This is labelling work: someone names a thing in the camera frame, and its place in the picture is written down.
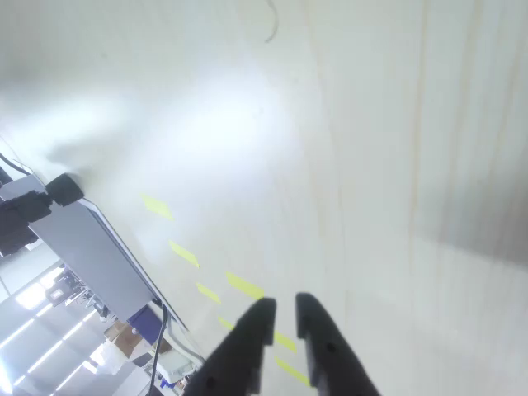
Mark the yellow tape mark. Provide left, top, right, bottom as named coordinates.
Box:
left=274, top=356, right=311, bottom=388
left=224, top=271, right=266, bottom=301
left=273, top=329, right=298, bottom=355

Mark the black hanging cable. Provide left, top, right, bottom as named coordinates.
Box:
left=149, top=307, right=171, bottom=387

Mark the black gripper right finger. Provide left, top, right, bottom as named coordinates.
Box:
left=295, top=292, right=381, bottom=396

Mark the blue box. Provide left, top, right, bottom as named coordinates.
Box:
left=127, top=304, right=166, bottom=343

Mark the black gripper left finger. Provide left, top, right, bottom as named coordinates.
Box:
left=185, top=296, right=278, bottom=396

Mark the brown cardboard box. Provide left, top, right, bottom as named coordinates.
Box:
left=102, top=319, right=141, bottom=358

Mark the thin black cable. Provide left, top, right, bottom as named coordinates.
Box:
left=0, top=151, right=34, bottom=175

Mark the black clamp stand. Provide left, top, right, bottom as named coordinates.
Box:
left=0, top=172, right=86, bottom=257

